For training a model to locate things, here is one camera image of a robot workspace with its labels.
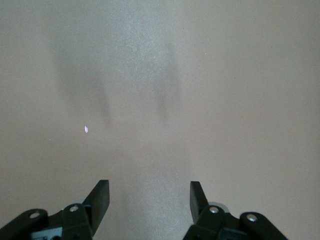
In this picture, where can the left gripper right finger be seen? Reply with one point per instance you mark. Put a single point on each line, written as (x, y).
(212, 220)

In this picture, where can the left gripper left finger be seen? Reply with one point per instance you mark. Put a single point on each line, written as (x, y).
(82, 217)

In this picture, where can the tiny pink foam crumb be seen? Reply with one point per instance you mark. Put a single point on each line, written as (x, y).
(86, 129)

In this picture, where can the brown paper table cover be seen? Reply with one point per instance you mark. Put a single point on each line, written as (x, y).
(150, 75)

